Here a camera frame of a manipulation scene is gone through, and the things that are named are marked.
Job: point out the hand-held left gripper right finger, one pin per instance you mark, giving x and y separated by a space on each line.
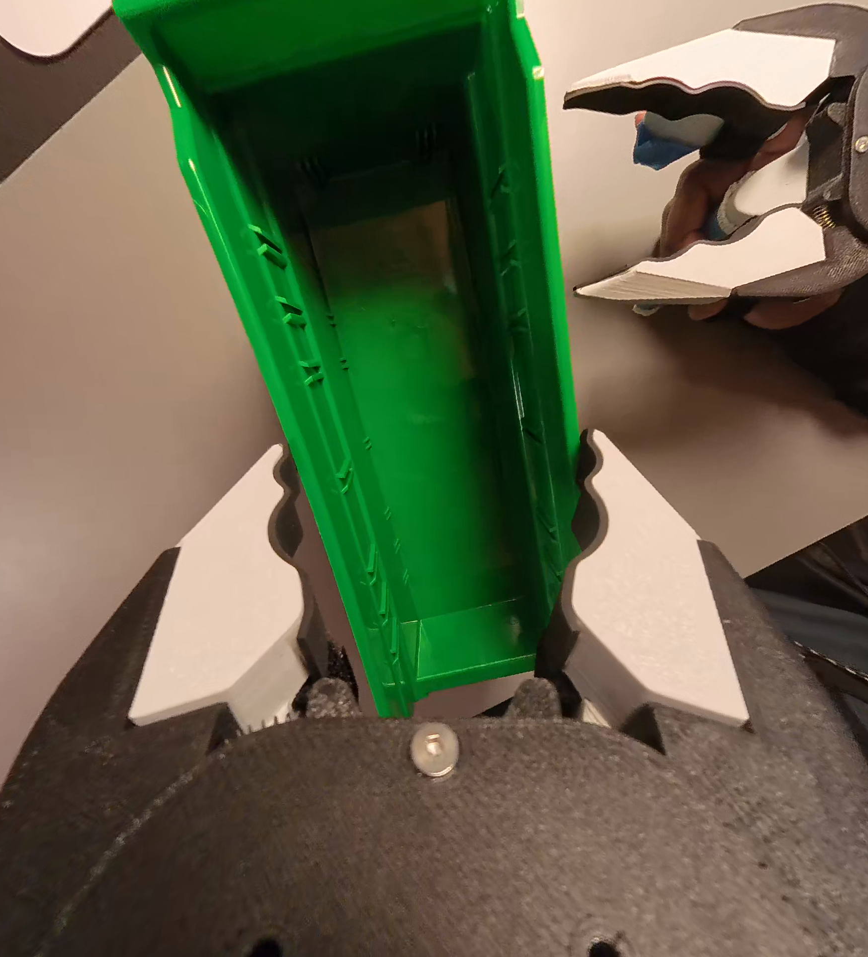
650 613

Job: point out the white and wood document stand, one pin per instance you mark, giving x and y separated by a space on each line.
37 26

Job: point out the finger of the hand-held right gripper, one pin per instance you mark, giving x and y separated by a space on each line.
740 262
740 67

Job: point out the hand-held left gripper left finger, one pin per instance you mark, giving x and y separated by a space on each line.
209 620

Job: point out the green plastic bin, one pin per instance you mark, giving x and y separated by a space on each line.
419 389

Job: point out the person's right hand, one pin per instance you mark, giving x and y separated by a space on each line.
692 209

